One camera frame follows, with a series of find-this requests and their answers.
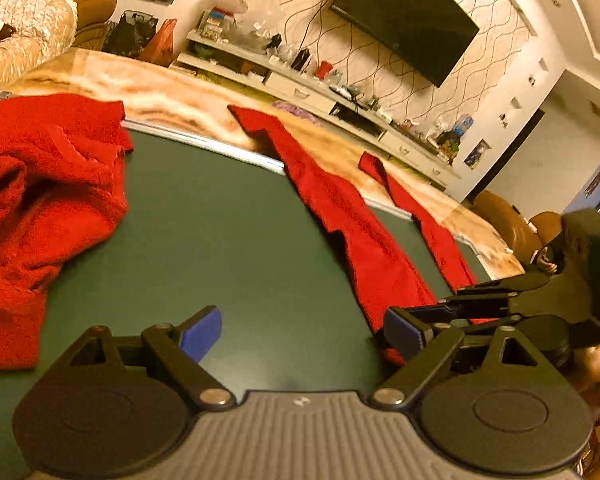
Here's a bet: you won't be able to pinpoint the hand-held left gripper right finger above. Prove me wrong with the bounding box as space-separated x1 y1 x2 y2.
370 306 553 408

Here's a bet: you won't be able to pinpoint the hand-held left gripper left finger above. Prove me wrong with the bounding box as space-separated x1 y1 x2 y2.
59 305 236 413

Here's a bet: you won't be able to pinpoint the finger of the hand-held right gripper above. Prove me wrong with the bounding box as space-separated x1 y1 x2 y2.
437 295 526 328
457 273 551 297

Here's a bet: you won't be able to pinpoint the red knit pants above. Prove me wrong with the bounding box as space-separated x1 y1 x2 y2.
227 105 496 366

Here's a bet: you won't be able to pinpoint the person's right hand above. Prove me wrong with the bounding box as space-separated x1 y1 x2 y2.
574 347 600 393

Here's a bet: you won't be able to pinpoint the brown leather armchair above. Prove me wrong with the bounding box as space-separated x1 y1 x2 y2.
472 190 564 266

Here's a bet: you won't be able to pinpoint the red knit top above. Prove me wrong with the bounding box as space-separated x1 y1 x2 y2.
0 94 134 372

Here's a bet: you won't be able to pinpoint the marble top wooden table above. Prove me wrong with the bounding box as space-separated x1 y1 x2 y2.
10 47 526 281

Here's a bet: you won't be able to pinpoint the white television cabinet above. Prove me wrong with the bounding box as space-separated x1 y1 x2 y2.
172 30 463 192

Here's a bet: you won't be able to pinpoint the black curved television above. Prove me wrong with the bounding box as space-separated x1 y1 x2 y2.
329 0 481 89

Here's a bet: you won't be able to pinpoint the orange plastic bag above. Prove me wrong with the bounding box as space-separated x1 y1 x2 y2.
137 19 178 68

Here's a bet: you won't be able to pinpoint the black bag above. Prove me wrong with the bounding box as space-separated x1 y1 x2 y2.
102 10 159 59

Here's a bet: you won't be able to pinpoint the glass covered dish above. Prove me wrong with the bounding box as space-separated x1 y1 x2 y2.
202 0 249 17

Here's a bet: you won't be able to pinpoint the brown leather sofa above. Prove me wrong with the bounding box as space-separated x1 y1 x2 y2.
35 0 118 52

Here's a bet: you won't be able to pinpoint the cream lace cushion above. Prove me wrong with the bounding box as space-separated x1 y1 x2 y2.
0 0 79 90

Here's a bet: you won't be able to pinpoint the small colourful wall picture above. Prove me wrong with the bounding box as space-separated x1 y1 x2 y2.
462 139 492 171

